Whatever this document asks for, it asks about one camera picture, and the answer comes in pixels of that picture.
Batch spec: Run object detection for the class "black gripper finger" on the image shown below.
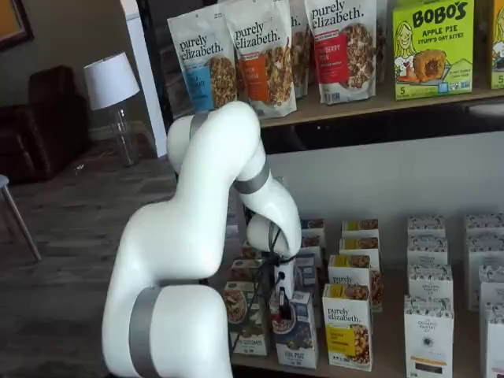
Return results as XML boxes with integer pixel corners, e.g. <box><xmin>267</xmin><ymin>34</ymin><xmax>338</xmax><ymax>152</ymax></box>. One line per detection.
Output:
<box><xmin>275</xmin><ymin>290</ymin><xmax>291</xmax><ymax>319</ymax></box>

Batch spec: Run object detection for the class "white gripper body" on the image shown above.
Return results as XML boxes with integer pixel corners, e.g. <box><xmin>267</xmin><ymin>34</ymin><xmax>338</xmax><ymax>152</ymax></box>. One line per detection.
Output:
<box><xmin>272</xmin><ymin>257</ymin><xmax>297</xmax><ymax>305</ymax></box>

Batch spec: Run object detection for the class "blue and white cereal box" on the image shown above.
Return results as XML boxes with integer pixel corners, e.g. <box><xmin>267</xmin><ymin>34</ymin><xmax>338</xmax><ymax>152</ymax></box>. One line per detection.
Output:
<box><xmin>292</xmin><ymin>253</ymin><xmax>318</xmax><ymax>295</ymax></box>
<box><xmin>269</xmin><ymin>288</ymin><xmax>319</xmax><ymax>369</ymax></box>
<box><xmin>300</xmin><ymin>218</ymin><xmax>326</xmax><ymax>239</ymax></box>
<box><xmin>300</xmin><ymin>235</ymin><xmax>324</xmax><ymax>258</ymax></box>

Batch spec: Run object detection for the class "green cereal box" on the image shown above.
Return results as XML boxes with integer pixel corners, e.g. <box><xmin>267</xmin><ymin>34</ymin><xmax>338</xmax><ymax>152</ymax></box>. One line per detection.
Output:
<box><xmin>221</xmin><ymin>280</ymin><xmax>269</xmax><ymax>356</ymax></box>
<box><xmin>240</xmin><ymin>239</ymin><xmax>261</xmax><ymax>261</ymax></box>
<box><xmin>228</xmin><ymin>258</ymin><xmax>269</xmax><ymax>285</ymax></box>

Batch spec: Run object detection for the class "yellow and white granola box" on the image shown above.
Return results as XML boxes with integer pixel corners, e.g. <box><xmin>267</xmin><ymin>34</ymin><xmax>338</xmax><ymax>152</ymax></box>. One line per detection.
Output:
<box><xmin>341</xmin><ymin>218</ymin><xmax>380</xmax><ymax>241</ymax></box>
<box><xmin>327</xmin><ymin>253</ymin><xmax>384</xmax><ymax>313</ymax></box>
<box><xmin>321</xmin><ymin>283</ymin><xmax>373</xmax><ymax>372</ymax></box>
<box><xmin>339</xmin><ymin>236</ymin><xmax>381</xmax><ymax>272</ymax></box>

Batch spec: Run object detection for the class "white patterned tea box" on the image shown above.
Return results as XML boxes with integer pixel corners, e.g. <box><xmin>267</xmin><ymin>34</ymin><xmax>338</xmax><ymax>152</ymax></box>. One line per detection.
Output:
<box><xmin>406</xmin><ymin>235</ymin><xmax>449</xmax><ymax>269</ymax></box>
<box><xmin>463</xmin><ymin>213</ymin><xmax>504</xmax><ymax>238</ymax></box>
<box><xmin>465</xmin><ymin>232</ymin><xmax>504</xmax><ymax>313</ymax></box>
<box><xmin>477</xmin><ymin>265</ymin><xmax>504</xmax><ymax>312</ymax></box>
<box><xmin>483</xmin><ymin>302</ymin><xmax>504</xmax><ymax>378</ymax></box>
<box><xmin>403</xmin><ymin>296</ymin><xmax>455</xmax><ymax>378</ymax></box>
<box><xmin>407</xmin><ymin>264</ymin><xmax>454</xmax><ymax>303</ymax></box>
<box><xmin>406</xmin><ymin>215</ymin><xmax>447</xmax><ymax>239</ymax></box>

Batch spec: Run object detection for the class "green Bobo's apple pie box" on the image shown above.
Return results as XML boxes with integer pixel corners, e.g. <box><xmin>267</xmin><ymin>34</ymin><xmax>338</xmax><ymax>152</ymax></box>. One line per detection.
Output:
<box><xmin>391</xmin><ymin>0</ymin><xmax>475</xmax><ymax>101</ymax></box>

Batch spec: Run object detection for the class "yellow Bobo's box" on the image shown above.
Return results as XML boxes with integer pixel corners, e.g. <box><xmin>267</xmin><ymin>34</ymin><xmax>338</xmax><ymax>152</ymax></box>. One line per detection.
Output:
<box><xmin>490</xmin><ymin>0</ymin><xmax>504</xmax><ymax>91</ymax></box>

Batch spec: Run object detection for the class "black metal shelving unit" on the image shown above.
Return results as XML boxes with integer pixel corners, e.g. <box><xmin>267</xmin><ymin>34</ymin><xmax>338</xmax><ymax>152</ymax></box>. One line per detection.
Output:
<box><xmin>135</xmin><ymin>0</ymin><xmax>504</xmax><ymax>378</ymax></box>

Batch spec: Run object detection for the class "orange label granola bag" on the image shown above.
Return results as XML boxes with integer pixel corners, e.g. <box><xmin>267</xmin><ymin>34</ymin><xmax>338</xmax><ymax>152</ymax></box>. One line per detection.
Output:
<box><xmin>222</xmin><ymin>0</ymin><xmax>298</xmax><ymax>120</ymax></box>
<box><xmin>289</xmin><ymin>0</ymin><xmax>316</xmax><ymax>100</ymax></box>

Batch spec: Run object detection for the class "red label granola bag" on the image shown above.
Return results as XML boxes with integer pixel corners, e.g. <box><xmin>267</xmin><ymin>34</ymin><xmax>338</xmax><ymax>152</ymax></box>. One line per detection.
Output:
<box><xmin>303</xmin><ymin>0</ymin><xmax>378</xmax><ymax>106</ymax></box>

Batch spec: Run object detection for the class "blue label granola bag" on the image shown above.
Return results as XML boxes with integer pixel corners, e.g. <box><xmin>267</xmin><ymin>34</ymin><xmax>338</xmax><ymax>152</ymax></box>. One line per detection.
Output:
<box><xmin>166</xmin><ymin>14</ymin><xmax>239</xmax><ymax>116</ymax></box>

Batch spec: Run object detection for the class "white shade table lamp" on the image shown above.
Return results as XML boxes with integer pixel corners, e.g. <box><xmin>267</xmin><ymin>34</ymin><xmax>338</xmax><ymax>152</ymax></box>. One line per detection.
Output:
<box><xmin>83</xmin><ymin>51</ymin><xmax>141</xmax><ymax>167</ymax></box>

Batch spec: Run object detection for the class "grey metal legged stool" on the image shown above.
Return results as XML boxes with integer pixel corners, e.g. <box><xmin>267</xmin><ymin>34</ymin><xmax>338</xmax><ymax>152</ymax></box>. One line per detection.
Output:
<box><xmin>0</xmin><ymin>174</ymin><xmax>42</xmax><ymax>263</ymax></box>

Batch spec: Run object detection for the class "dark brown armchair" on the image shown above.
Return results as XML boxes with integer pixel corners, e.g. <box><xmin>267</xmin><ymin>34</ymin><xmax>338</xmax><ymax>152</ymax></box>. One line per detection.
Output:
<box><xmin>0</xmin><ymin>65</ymin><xmax>95</xmax><ymax>185</ymax></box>

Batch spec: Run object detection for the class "long black robot cable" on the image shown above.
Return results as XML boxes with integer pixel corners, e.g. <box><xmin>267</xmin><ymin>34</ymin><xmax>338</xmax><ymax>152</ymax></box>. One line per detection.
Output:
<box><xmin>235</xmin><ymin>255</ymin><xmax>281</xmax><ymax>347</ymax></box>

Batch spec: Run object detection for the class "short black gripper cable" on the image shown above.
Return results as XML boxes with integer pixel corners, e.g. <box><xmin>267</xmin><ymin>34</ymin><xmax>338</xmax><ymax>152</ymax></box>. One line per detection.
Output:
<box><xmin>269</xmin><ymin>224</ymin><xmax>285</xmax><ymax>264</ymax></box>

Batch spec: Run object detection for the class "wooden framed wall picture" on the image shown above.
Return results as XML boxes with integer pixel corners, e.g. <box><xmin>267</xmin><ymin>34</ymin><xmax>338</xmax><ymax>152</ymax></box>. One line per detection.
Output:
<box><xmin>0</xmin><ymin>0</ymin><xmax>35</xmax><ymax>52</ymax></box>

